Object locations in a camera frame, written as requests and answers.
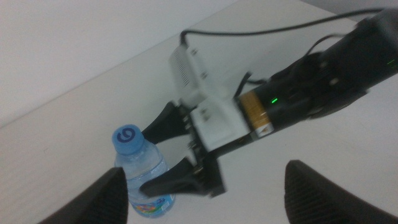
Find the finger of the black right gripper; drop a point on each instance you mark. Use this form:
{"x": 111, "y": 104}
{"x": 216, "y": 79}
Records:
{"x": 177, "y": 182}
{"x": 166, "y": 124}

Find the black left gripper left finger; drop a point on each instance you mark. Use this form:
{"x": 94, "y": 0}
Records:
{"x": 105, "y": 202}

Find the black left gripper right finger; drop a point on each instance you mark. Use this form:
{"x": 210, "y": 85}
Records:
{"x": 314, "y": 199}

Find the clear water bottle blue cap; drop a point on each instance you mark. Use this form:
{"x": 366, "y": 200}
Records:
{"x": 140, "y": 165}

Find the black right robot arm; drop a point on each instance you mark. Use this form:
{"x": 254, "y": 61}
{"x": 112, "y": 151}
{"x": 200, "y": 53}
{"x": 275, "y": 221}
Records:
{"x": 342, "y": 71}

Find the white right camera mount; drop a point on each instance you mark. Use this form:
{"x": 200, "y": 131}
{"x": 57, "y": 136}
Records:
{"x": 220, "y": 124}

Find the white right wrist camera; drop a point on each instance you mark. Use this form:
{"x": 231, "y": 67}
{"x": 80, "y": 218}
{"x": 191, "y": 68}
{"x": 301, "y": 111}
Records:
{"x": 189, "y": 74}

